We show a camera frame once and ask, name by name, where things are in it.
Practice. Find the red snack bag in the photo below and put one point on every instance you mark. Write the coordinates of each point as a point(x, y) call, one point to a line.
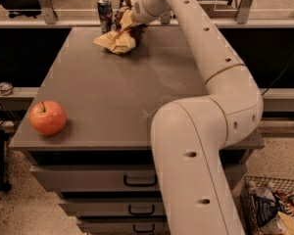
point(284, 202)

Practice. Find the wire basket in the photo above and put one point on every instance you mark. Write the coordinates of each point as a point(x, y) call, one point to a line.
point(263, 187)

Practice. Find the metal railing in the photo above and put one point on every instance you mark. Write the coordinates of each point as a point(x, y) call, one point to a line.
point(84, 12)

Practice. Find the top drawer black handle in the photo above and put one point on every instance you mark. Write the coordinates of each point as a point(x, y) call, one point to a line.
point(133, 182)

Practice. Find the middle drawer black handle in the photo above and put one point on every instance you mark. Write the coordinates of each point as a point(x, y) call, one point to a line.
point(141, 210)

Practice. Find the drawer black handle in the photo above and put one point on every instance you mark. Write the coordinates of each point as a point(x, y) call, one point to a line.
point(143, 228)
point(133, 182)
point(141, 210)

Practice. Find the red apple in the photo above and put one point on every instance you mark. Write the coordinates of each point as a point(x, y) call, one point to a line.
point(47, 118)

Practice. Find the black stand left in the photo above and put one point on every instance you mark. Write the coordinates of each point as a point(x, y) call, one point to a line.
point(5, 185)

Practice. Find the blue silver redbull can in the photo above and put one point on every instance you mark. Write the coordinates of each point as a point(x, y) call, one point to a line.
point(105, 13)

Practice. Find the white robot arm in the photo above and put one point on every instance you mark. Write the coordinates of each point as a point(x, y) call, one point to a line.
point(187, 134)

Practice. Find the dark blue snack bag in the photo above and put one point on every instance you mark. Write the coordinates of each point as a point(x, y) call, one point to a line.
point(266, 210)

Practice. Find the yellow snack bag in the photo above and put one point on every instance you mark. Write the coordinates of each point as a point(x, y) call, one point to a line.
point(288, 222)

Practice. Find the brown sea salt chip bag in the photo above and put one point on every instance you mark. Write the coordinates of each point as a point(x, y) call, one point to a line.
point(120, 41)

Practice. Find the bottom drawer black handle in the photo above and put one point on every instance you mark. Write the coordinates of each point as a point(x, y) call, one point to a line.
point(143, 228)

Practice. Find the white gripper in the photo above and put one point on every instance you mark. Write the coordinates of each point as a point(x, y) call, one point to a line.
point(139, 12)

